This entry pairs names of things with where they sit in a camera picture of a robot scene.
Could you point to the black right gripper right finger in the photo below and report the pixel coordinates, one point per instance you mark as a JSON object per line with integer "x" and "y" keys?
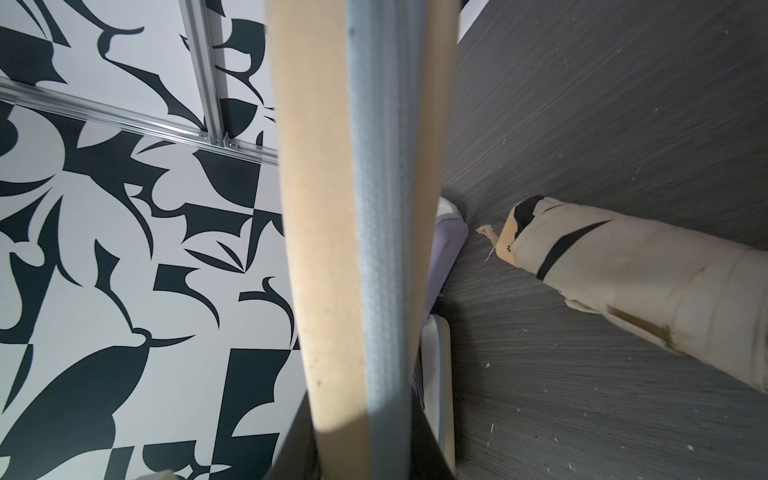
{"x": 426, "y": 459}

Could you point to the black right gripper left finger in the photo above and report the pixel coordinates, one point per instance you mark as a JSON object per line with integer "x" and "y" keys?
{"x": 298, "y": 456}

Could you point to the beige umbrella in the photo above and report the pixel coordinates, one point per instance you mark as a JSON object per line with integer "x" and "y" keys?
{"x": 687, "y": 292}

